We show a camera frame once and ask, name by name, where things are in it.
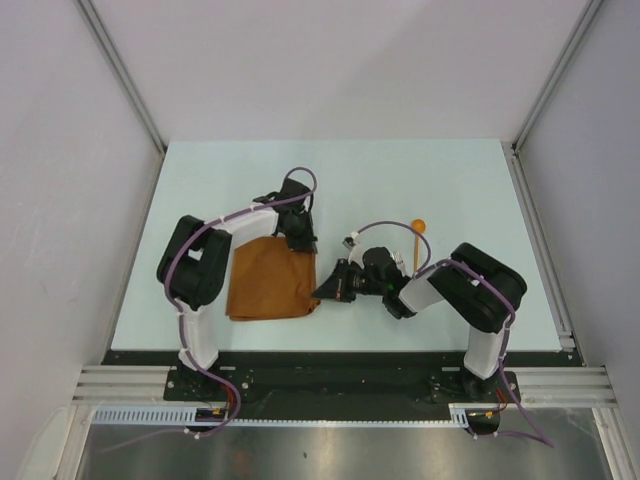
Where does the orange-brown cloth napkin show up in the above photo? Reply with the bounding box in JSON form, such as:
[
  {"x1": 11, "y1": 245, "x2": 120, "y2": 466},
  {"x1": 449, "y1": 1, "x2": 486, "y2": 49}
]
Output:
[{"x1": 226, "y1": 237, "x2": 320, "y2": 322}]

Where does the silver metal fork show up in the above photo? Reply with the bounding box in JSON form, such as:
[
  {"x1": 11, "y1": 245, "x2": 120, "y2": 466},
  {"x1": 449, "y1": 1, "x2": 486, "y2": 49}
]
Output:
[{"x1": 393, "y1": 251, "x2": 407, "y2": 275}]

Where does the right aluminium corner post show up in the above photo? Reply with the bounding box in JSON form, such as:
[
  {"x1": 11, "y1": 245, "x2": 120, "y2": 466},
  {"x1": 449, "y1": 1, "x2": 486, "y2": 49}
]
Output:
[{"x1": 510, "y1": 0, "x2": 608, "y2": 155}]

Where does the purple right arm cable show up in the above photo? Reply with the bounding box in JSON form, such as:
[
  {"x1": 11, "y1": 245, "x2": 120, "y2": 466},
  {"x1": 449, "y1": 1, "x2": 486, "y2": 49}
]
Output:
[{"x1": 340, "y1": 219, "x2": 556, "y2": 449}]

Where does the aluminium front frame rail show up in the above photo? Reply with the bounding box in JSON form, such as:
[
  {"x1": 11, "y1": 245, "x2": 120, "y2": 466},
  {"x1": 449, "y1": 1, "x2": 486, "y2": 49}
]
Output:
[{"x1": 73, "y1": 366, "x2": 618, "y2": 408}]

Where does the white slotted cable duct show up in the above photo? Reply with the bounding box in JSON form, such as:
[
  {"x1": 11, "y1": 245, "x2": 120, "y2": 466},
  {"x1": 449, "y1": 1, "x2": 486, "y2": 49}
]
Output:
[{"x1": 92, "y1": 405, "x2": 469, "y2": 429}]

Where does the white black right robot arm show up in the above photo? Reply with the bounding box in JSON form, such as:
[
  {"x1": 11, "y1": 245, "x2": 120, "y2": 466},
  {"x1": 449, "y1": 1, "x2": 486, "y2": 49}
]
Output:
[{"x1": 312, "y1": 242, "x2": 527, "y2": 401}]

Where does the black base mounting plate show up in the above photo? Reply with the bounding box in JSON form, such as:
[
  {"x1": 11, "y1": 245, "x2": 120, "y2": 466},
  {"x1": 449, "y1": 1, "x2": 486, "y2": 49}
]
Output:
[{"x1": 103, "y1": 351, "x2": 582, "y2": 424}]

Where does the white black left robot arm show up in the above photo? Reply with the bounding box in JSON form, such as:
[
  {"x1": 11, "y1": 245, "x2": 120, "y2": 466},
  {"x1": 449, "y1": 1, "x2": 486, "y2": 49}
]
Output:
[{"x1": 156, "y1": 173, "x2": 317, "y2": 400}]

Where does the left aluminium corner post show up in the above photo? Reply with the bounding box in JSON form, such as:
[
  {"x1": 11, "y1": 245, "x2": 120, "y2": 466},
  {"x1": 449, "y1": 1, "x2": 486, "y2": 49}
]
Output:
[{"x1": 72, "y1": 0, "x2": 168, "y2": 156}]

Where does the right aluminium side rail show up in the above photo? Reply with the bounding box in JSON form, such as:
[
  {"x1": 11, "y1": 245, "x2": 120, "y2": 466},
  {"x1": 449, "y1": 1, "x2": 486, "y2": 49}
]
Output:
[{"x1": 501, "y1": 142, "x2": 579, "y2": 352}]

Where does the orange plastic spoon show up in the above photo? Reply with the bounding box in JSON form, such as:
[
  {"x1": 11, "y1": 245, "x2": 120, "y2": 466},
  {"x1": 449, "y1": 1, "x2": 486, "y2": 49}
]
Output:
[{"x1": 411, "y1": 218, "x2": 426, "y2": 272}]

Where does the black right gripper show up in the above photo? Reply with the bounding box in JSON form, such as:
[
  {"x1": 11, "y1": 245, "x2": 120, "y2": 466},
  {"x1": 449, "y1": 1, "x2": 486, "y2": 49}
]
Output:
[{"x1": 311, "y1": 259, "x2": 386, "y2": 304}]

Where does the aluminium corner post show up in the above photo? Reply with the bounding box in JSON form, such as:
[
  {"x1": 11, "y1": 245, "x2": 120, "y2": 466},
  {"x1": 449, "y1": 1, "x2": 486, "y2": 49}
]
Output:
[
  {"x1": 72, "y1": 0, "x2": 168, "y2": 156},
  {"x1": 510, "y1": 0, "x2": 608, "y2": 155}
]

